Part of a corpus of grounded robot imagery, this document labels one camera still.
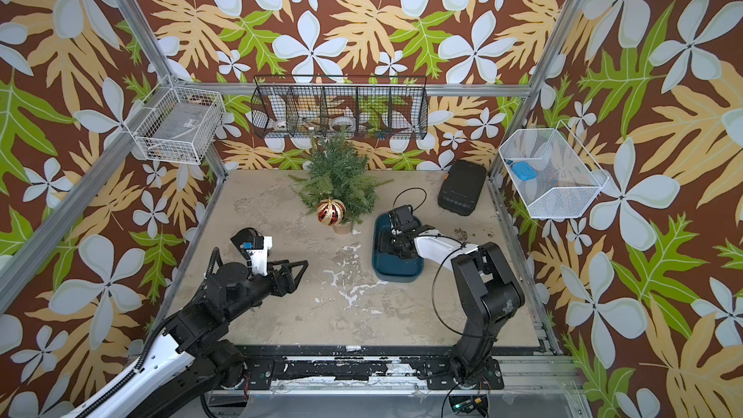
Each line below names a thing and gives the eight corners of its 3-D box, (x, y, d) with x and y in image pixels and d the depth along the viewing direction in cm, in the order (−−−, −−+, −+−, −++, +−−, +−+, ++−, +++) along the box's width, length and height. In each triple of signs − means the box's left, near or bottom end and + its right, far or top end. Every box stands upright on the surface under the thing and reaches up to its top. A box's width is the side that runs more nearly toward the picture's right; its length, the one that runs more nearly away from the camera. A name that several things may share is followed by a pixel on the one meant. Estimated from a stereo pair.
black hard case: (432, 208, 111) (435, 197, 106) (450, 166, 126) (453, 154, 121) (469, 221, 108) (474, 211, 102) (483, 176, 123) (488, 164, 117)
